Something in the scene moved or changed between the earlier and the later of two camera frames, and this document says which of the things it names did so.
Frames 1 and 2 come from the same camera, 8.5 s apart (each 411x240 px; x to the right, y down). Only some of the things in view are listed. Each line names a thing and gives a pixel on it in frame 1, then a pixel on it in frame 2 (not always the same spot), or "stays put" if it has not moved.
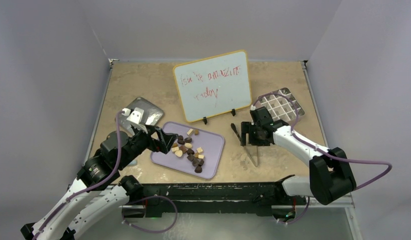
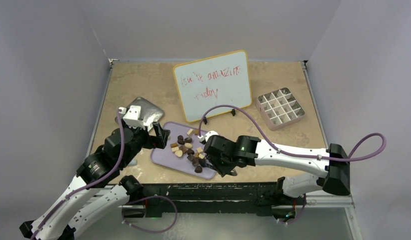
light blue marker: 134,162 stays put
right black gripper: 246,127 -> 223,170
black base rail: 164,199 stays put
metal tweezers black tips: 234,128 -> 203,163
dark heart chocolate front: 198,169 stays put
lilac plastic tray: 194,151 stays put
